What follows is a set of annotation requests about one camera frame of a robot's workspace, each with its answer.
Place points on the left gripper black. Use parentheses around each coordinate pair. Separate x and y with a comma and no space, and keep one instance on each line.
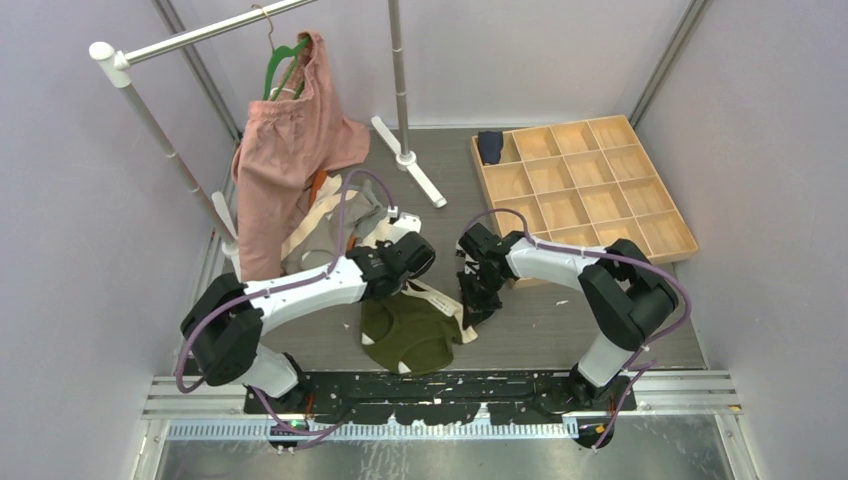
(380,245)

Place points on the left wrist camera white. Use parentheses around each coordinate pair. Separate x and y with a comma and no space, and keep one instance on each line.
(404,224)

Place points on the pink trousers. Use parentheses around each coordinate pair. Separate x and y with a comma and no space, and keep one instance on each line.
(297,128)

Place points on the navy underwear cream waistband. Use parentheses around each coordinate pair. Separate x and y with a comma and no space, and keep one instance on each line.
(490,145)

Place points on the olive green underwear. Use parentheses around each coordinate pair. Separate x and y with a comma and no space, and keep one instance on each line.
(413,332)

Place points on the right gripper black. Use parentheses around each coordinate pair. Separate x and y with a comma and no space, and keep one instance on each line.
(476,308)

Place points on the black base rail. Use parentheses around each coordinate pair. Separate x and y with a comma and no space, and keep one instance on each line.
(508,397)

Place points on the orange underwear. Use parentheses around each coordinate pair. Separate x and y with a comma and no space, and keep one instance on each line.
(318,181)

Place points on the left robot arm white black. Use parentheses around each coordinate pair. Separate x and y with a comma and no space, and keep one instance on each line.
(222,331)

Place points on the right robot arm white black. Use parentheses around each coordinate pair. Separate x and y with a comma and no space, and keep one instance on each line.
(629,297)

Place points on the wooden compartment tray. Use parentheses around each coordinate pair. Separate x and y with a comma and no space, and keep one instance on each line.
(586,183)

